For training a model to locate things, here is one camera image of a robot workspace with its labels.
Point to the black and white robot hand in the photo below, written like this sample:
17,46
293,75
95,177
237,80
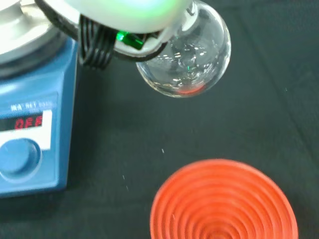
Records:
119,12

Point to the heater with blue base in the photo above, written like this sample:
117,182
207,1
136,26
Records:
49,87

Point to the black bench cloth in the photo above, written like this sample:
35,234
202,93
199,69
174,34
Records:
249,124

